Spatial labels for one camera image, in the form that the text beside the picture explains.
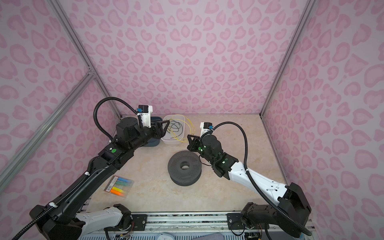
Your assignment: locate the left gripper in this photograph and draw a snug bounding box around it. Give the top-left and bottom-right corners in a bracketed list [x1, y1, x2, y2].
[129, 118, 170, 153]

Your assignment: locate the diagonal aluminium frame bar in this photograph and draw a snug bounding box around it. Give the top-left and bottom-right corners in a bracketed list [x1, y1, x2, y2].
[1, 71, 94, 192]

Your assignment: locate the dark teal plastic bin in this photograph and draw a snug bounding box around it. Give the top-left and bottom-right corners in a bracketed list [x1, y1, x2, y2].
[144, 117, 163, 148]

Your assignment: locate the pack of highlighter markers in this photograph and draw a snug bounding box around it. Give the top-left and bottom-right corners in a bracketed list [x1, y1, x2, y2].
[104, 175, 134, 198]

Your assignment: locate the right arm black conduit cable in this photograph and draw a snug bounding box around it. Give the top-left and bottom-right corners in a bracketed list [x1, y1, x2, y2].
[209, 121, 313, 237]

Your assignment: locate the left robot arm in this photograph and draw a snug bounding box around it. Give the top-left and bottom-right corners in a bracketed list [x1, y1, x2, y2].
[24, 117, 170, 240]

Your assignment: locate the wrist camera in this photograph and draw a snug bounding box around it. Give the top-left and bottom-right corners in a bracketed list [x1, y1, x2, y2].
[200, 122, 213, 137]
[137, 105, 153, 128]

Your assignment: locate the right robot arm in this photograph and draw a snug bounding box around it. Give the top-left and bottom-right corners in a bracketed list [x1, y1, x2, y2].
[187, 135, 312, 238]

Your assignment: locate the dark grey spool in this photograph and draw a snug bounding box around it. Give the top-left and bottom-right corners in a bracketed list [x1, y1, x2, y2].
[168, 151, 202, 187]

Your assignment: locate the yellow cable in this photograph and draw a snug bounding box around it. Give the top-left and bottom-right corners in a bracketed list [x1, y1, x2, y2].
[167, 114, 196, 143]

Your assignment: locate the white plastic bin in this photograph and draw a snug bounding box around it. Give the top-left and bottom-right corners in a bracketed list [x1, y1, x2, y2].
[161, 114, 186, 145]

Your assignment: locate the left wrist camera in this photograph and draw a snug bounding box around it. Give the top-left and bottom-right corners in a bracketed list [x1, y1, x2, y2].
[137, 105, 153, 128]

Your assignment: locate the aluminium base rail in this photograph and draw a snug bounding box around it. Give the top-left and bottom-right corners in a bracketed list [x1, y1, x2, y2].
[55, 210, 320, 240]

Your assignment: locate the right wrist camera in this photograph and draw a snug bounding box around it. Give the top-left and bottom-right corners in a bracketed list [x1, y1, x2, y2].
[200, 122, 213, 137]

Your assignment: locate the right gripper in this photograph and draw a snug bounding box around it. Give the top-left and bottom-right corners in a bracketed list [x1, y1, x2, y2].
[186, 134, 216, 165]

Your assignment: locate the dark green cable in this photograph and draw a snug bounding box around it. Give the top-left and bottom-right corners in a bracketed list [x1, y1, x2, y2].
[167, 119, 184, 140]

